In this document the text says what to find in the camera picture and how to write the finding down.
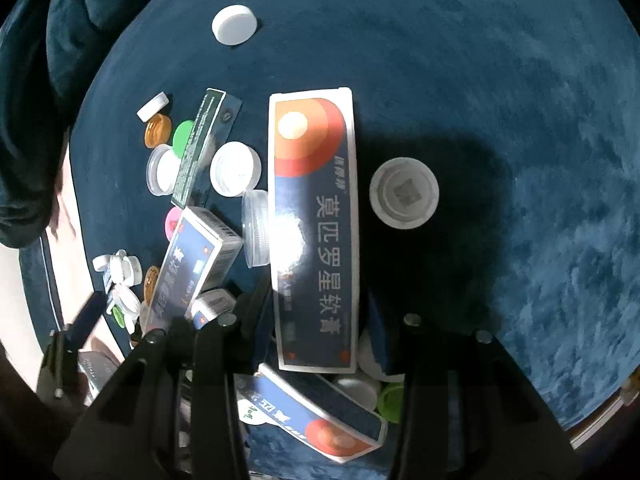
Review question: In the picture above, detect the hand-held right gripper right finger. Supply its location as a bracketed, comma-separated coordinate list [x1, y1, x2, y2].
[367, 292, 581, 480]

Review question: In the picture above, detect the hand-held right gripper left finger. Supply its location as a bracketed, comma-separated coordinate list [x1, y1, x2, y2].
[52, 280, 273, 480]

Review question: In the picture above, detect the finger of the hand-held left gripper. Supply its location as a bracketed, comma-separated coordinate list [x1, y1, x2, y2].
[36, 290, 108, 401]

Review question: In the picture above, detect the silver box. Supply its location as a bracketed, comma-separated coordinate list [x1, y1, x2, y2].
[77, 352, 121, 396]

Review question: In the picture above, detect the blue orange ointment box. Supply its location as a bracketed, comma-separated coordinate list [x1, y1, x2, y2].
[239, 362, 388, 463]
[268, 88, 361, 373]

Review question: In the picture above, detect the small white box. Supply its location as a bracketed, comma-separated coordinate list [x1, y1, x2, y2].
[187, 288, 236, 328]

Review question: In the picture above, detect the large green bottle cap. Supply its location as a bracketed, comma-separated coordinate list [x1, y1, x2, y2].
[377, 382, 405, 421]

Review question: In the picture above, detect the blue medicine box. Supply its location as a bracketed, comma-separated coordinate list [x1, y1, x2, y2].
[145, 206, 244, 331]

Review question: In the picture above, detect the clear round lid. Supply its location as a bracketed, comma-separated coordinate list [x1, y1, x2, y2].
[241, 190, 273, 267]

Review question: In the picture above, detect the pink bottle cap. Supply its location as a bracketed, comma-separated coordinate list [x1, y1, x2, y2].
[165, 207, 187, 241]

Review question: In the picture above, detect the large white plastic lid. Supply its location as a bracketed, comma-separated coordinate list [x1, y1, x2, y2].
[370, 157, 440, 229]

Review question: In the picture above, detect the dark green slim box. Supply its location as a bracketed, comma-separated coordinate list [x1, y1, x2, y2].
[171, 88, 243, 208]

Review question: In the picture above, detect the dark teal blanket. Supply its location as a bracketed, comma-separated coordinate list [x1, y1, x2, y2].
[0, 0, 211, 248]

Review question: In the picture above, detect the flat white bottle cap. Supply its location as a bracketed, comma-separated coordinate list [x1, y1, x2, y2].
[211, 5, 258, 45]

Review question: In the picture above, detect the white ring-shaped cap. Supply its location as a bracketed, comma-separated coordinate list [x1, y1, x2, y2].
[146, 144, 182, 196]

